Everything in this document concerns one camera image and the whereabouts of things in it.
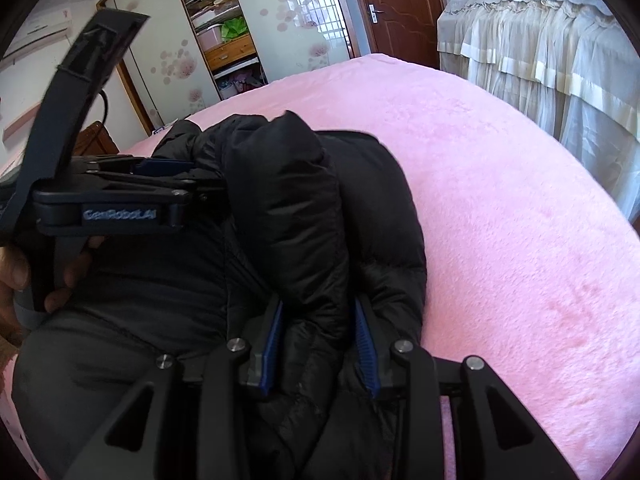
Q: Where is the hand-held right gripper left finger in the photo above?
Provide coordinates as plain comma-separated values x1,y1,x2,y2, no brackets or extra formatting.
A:
65,294,286,480

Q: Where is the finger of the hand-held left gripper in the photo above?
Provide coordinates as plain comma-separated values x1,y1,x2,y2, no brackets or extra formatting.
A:
82,156,198,177
90,170,228,206

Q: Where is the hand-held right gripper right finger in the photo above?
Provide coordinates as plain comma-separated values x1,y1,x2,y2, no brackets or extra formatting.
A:
352,296,576,480

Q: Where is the black puffer jacket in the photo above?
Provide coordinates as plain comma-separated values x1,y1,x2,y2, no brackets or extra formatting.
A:
11,110,428,480

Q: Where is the colourful clothes pile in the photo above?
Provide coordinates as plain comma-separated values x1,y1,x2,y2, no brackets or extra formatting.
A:
217,71,263,100

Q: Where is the person's left hand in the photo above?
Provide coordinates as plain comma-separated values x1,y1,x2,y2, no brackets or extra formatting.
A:
0,235,106,346

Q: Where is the wooden headboard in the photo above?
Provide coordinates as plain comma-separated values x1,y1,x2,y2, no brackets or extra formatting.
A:
75,121,120,157

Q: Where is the wooden wardrobe drawer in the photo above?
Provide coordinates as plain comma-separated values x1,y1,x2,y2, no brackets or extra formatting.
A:
204,37,257,71

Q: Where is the pink plastic basket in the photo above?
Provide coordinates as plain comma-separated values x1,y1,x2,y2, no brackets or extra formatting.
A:
196,25,223,53

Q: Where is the green cloth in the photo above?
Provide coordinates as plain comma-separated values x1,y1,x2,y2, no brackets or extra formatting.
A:
221,17,249,42

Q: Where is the white air conditioner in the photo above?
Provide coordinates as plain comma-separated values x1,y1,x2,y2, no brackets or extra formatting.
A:
5,7,73,58

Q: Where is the floral sliding door wardrobe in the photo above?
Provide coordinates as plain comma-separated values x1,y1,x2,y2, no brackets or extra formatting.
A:
97,0,361,136

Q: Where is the pink fleece bed blanket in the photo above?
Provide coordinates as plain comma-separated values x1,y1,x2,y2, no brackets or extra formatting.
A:
0,52,640,480

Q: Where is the brown wooden door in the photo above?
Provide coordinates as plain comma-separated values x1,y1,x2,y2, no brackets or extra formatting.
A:
350,0,446,68

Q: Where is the cream lace furniture cover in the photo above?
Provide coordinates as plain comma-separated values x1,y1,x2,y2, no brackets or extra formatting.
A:
437,0,640,226

